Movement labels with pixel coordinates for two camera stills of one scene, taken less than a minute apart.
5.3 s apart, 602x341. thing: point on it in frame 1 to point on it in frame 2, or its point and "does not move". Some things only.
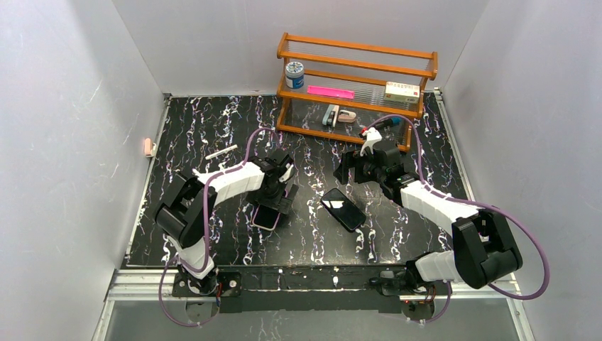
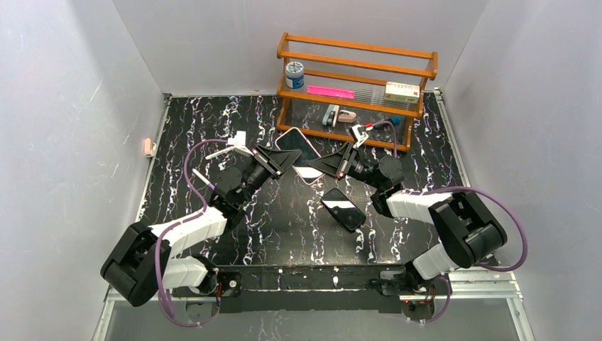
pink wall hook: (148, 146) does not move
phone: (343, 209) does not move
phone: (265, 217) to (292, 138)
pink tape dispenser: (346, 116) does not move
